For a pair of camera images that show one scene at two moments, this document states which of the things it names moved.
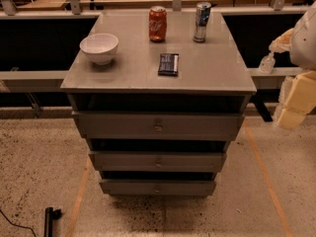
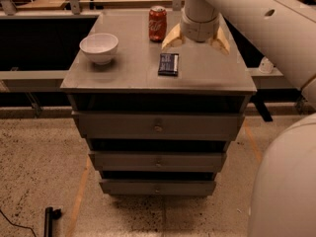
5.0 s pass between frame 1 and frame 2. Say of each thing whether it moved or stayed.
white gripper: moved
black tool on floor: stayed
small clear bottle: stayed
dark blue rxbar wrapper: stayed
